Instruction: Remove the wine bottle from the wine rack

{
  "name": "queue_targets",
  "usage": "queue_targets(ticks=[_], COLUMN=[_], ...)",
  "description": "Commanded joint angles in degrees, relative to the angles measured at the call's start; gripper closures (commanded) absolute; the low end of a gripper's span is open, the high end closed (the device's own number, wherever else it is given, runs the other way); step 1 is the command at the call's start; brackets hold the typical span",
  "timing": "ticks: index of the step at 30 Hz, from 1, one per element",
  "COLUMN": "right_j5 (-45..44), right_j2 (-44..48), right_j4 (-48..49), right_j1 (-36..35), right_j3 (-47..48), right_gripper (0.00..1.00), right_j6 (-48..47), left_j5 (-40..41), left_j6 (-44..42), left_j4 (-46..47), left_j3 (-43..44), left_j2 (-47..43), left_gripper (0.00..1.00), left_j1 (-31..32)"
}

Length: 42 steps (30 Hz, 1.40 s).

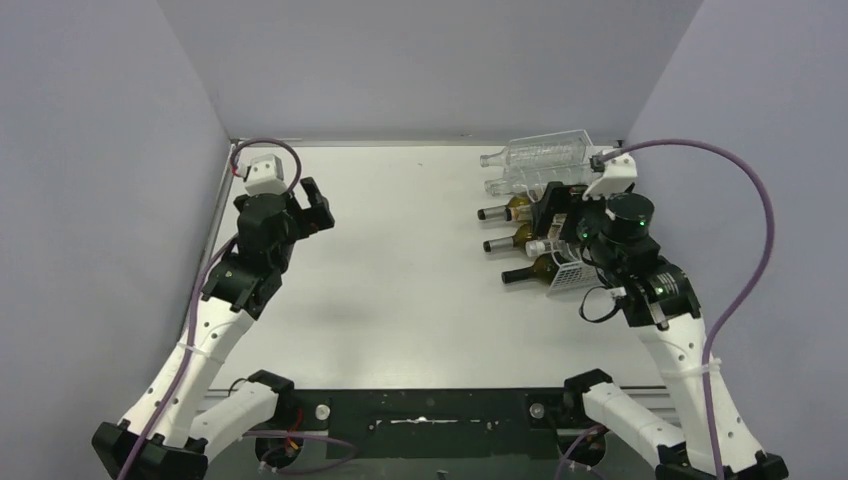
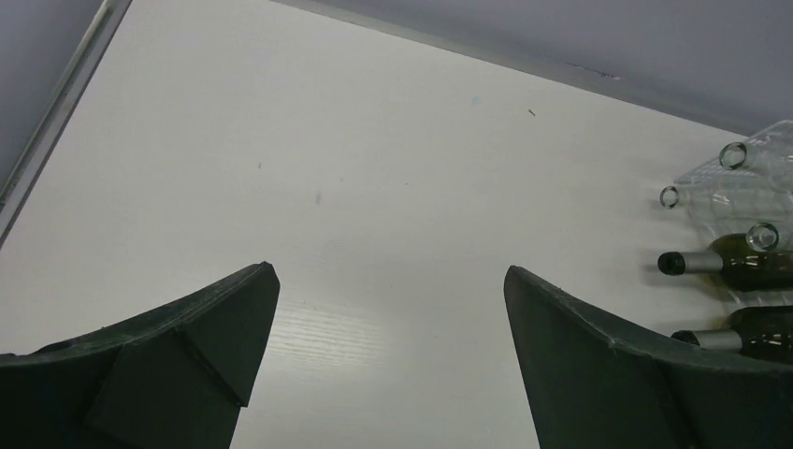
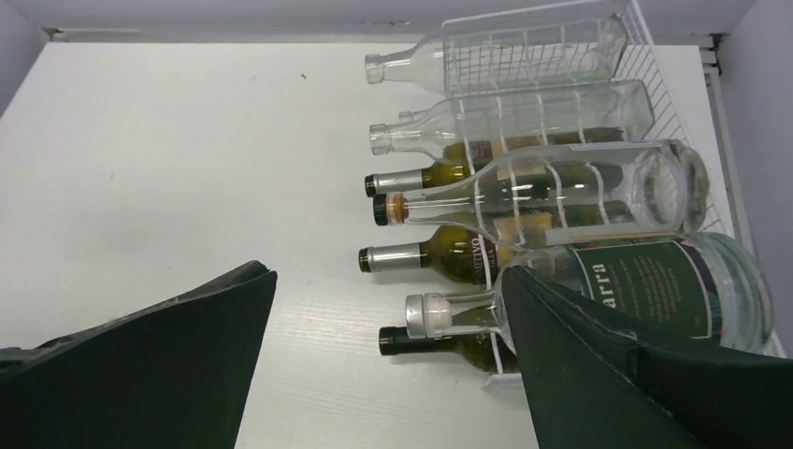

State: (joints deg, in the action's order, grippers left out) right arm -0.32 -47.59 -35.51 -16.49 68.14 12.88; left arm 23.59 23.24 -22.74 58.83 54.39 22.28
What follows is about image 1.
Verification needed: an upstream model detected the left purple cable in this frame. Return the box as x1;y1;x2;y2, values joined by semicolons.
116;137;303;480

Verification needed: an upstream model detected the clear round bottle black cap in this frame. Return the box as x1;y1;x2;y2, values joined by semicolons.
525;238;575;261

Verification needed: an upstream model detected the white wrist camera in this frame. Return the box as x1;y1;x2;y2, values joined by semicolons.
582;150;638;201
244;154;288;196

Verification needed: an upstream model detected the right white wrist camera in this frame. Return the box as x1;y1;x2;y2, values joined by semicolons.
582;150;638;201

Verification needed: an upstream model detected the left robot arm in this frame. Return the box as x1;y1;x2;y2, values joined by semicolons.
92;177;335;479

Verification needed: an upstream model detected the olive wine bottle black cap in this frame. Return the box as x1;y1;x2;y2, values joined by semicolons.
482;223;535;253

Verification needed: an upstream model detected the white wire wine rack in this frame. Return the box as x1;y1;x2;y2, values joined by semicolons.
525;145;616;294

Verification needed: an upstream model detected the clear tall glass bottle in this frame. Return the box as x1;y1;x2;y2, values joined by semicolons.
483;164;594;197

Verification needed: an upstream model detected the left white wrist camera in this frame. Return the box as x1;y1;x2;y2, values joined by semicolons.
244;154;288;196

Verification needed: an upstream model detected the dark green wine bottle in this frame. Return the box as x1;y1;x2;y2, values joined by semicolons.
477;195;532;222

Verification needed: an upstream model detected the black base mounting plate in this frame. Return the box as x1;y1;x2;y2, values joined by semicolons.
225;369;664;475

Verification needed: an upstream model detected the green wine bottle lowest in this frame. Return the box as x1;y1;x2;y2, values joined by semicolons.
501;254;559;285

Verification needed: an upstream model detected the clear square glass bottle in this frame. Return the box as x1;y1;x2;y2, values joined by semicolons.
480;129;594;169

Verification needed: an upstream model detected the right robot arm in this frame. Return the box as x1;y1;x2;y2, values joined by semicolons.
532;181;789;479

